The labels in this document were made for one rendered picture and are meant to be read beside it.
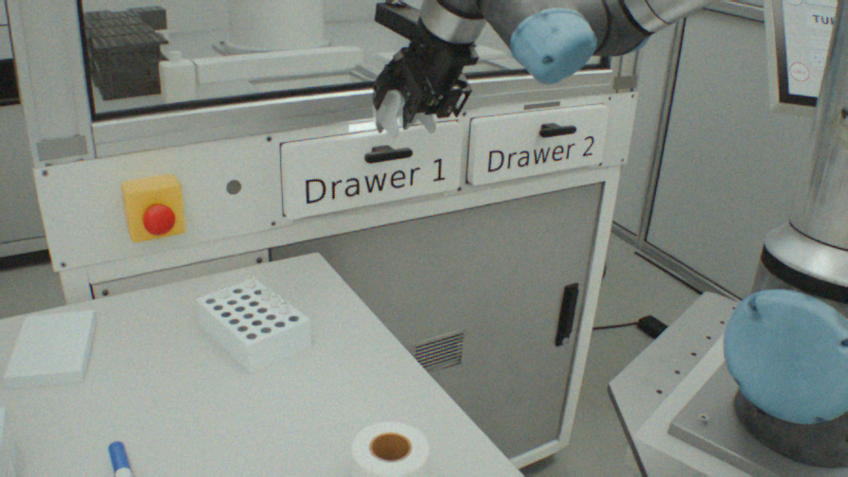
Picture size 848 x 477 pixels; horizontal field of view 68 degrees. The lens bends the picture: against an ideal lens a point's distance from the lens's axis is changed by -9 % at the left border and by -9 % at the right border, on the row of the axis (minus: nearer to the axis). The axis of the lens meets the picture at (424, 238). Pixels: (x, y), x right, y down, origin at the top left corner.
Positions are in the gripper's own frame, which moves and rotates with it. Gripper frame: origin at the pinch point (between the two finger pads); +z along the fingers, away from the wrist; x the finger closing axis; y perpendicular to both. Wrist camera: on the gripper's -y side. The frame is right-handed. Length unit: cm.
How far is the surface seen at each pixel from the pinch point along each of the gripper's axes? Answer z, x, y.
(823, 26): -17, 90, 0
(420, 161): 9.3, 7.2, 1.5
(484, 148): 8.8, 18.9, 1.2
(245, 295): 8.0, -25.0, 17.4
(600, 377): 96, 87, 31
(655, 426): -11, 6, 51
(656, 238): 118, 163, -14
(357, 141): 5.6, -3.5, -1.1
